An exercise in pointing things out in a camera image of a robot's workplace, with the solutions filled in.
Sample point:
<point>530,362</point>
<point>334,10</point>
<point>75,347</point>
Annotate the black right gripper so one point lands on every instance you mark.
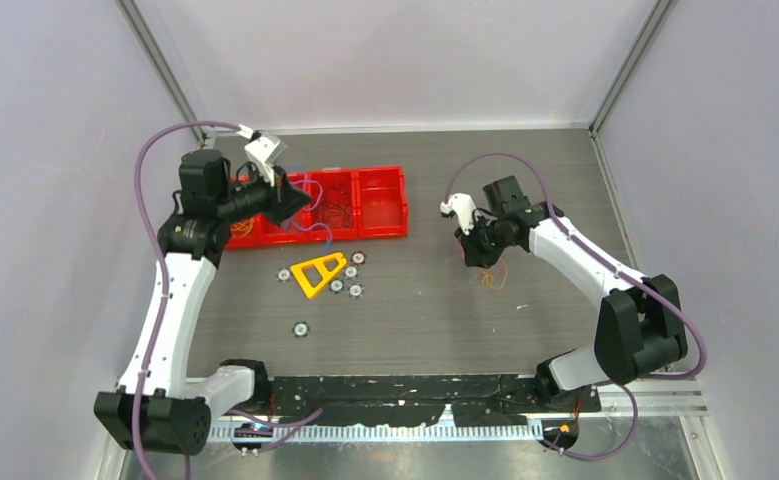
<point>475,257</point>

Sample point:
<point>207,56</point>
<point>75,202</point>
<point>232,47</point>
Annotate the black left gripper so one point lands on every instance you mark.
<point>284,198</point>

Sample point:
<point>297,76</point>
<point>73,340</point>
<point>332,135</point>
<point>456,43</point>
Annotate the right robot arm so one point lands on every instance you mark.
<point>638,330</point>

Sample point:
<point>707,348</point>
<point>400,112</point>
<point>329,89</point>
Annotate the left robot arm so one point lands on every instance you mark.
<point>206,204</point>

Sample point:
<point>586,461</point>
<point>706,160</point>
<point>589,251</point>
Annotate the black 100 poker chip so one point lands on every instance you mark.
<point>358,258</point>

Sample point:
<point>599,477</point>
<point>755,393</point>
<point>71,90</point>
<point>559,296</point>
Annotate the red plastic bin far right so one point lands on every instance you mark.
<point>382,203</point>

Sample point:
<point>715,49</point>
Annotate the blue 10 poker chip upper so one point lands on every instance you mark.
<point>351,272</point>

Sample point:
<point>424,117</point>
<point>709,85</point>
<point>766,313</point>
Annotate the green 50 poker chip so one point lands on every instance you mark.
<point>337,286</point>

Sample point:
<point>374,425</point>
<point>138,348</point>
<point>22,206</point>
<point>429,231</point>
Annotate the blue 10 poker chip right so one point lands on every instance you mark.
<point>355,291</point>

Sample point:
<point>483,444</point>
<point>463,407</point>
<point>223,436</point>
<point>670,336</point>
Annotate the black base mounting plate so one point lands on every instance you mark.
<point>411,401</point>

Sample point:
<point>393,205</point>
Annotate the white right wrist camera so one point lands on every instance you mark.
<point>462,207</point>

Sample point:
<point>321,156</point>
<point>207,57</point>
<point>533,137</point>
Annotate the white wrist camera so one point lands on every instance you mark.
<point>262,150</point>
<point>462,207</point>

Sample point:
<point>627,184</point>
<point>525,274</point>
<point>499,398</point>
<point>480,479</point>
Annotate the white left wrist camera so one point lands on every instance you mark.
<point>262,150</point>

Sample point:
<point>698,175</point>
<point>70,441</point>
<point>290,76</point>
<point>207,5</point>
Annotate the yellow plastic triangle frame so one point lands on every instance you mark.
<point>313,275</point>

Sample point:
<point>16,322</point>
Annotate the white slotted cable duct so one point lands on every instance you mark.
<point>231,432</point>

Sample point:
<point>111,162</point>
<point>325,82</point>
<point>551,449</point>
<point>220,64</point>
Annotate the aluminium frame rail left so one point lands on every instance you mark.
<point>153,407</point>

